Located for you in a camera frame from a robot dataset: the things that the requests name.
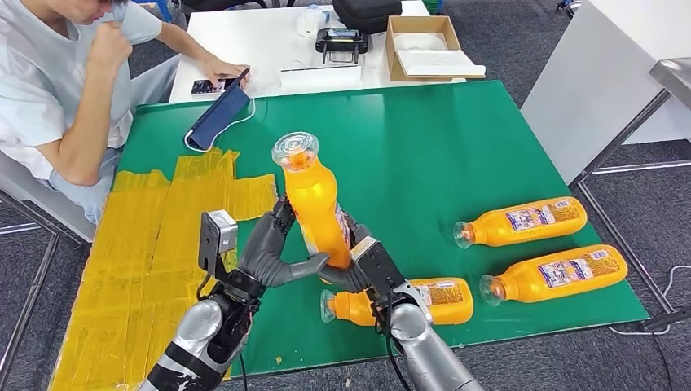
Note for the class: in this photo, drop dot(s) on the tablet in blue case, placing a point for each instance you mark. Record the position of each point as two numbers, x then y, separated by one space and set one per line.
216 119

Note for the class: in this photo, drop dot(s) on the green table mat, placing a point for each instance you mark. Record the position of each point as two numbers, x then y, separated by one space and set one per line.
405 151

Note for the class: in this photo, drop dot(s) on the steel table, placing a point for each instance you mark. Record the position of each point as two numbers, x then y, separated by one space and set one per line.
672 75

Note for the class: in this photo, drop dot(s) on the person's right hand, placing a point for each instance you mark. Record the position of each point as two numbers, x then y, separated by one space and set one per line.
110 48

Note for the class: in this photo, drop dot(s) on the clear plastic pack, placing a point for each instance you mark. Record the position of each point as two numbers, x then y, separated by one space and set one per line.
313 20

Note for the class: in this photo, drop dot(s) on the person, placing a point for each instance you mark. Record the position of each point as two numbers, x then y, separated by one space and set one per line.
43 81

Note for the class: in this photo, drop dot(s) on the white foam sheet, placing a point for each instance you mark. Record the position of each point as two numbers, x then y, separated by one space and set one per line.
440 63

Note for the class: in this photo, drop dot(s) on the flat white box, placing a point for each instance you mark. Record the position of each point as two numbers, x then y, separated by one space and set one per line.
321 77

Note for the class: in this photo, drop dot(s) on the grey bench with metal legs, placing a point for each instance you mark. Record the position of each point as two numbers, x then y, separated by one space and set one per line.
29 194

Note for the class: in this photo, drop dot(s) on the black carrying case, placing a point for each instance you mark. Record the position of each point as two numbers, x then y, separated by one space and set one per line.
367 15

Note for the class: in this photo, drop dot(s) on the smartphone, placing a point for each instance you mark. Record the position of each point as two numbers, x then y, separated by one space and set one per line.
208 86

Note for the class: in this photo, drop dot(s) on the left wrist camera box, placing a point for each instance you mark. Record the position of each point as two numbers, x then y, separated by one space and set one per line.
216 237

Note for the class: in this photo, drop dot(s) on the black handheld controller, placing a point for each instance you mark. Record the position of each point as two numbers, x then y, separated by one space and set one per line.
341 41

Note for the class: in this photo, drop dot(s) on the white plastic bag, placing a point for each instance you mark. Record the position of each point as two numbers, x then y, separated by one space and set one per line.
421 42

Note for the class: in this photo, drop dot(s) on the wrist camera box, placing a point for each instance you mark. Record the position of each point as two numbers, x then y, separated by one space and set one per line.
378 270
216 237

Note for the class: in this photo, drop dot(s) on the green crate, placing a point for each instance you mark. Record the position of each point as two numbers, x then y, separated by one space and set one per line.
434 5

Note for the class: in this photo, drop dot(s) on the black metal floor frame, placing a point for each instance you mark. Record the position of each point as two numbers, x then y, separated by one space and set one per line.
623 251

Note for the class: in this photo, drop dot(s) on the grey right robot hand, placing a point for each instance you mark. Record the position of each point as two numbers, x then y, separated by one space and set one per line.
345 280

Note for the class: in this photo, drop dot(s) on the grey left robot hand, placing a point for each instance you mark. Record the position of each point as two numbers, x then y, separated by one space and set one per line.
264 259

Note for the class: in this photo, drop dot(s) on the white partition panel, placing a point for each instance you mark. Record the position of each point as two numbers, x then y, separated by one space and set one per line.
585 81

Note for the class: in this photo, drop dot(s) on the cardboard box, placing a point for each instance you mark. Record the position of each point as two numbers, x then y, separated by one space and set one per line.
394 62

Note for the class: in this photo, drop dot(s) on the white table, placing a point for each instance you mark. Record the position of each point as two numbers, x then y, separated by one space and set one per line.
243 38

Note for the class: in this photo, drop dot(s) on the orange detergent bottle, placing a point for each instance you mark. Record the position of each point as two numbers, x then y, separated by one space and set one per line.
313 205
453 302
518 280
491 229

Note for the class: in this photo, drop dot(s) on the person's left hand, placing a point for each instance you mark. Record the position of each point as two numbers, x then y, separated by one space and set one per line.
224 67

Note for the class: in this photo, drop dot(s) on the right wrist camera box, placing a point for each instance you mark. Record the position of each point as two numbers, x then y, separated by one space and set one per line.
378 270

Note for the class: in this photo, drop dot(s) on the yellow tape patch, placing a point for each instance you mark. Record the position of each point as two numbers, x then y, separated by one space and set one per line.
135 243

